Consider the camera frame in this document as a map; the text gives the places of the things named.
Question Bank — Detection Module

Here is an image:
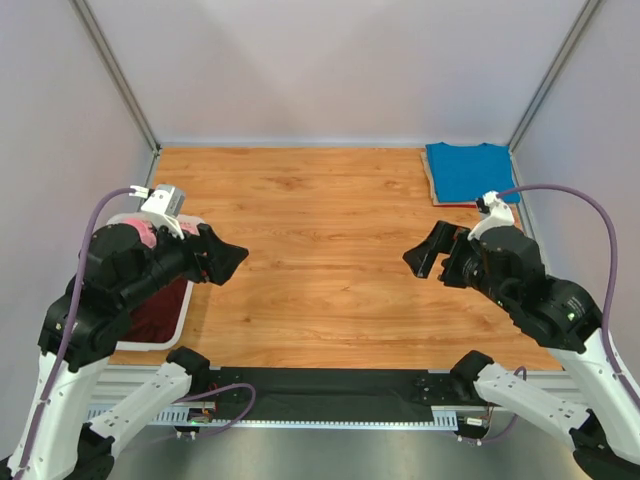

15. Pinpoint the blue folded t shirt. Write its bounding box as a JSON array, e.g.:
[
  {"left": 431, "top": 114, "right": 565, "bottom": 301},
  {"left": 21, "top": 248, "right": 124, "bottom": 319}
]
[{"left": 425, "top": 142, "right": 515, "bottom": 202}]

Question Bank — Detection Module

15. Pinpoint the dark red t shirt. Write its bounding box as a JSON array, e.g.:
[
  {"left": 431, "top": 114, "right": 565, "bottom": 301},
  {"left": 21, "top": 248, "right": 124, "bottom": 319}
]
[{"left": 122, "top": 278, "right": 188, "bottom": 344}]

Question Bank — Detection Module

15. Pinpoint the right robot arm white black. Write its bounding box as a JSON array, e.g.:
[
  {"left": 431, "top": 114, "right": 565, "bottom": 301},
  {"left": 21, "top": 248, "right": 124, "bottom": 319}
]
[{"left": 402, "top": 221, "right": 639, "bottom": 479}]

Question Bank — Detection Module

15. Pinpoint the white plastic laundry basket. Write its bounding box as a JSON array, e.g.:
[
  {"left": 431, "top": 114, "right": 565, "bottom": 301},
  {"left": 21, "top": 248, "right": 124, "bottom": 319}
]
[{"left": 108, "top": 212, "right": 204, "bottom": 352}]

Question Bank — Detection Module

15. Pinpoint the aluminium frame post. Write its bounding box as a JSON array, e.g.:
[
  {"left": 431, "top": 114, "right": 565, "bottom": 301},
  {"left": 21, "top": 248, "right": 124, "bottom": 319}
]
[
  {"left": 69, "top": 0, "right": 162, "bottom": 152},
  {"left": 507, "top": 0, "right": 604, "bottom": 152}
]

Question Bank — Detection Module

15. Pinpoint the right aluminium frame post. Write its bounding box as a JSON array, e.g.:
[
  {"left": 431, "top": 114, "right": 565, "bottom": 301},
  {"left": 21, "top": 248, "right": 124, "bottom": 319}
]
[{"left": 507, "top": 0, "right": 604, "bottom": 152}]

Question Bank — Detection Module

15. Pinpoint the left aluminium frame post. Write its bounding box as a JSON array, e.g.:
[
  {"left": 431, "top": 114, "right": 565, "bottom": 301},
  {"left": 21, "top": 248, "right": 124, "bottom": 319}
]
[{"left": 69, "top": 0, "right": 162, "bottom": 152}]

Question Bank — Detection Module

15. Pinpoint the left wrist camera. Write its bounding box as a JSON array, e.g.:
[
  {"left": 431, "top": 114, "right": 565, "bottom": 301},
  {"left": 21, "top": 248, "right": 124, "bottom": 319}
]
[{"left": 129, "top": 184, "right": 186, "bottom": 239}]

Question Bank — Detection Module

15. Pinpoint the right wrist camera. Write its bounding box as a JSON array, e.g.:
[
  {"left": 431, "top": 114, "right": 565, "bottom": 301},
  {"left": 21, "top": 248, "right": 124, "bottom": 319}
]
[{"left": 468, "top": 191, "right": 515, "bottom": 241}]

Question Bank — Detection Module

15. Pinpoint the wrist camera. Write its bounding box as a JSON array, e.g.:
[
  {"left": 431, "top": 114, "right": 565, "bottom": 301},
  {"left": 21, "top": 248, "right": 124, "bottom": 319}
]
[
  {"left": 468, "top": 191, "right": 515, "bottom": 241},
  {"left": 129, "top": 184, "right": 186, "bottom": 239}
]

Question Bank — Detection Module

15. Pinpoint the aluminium front rail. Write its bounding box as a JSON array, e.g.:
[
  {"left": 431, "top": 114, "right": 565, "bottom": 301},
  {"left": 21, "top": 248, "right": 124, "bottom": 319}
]
[{"left": 84, "top": 364, "right": 591, "bottom": 434}]

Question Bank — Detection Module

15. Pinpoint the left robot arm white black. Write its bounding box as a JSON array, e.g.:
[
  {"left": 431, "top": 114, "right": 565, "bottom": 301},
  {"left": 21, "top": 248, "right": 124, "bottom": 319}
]
[{"left": 1, "top": 223, "right": 249, "bottom": 479}]

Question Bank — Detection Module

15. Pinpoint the pink t shirt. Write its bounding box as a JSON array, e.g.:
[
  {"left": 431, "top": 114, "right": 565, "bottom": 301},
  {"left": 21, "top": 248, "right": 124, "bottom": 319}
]
[{"left": 121, "top": 217, "right": 198, "bottom": 249}]

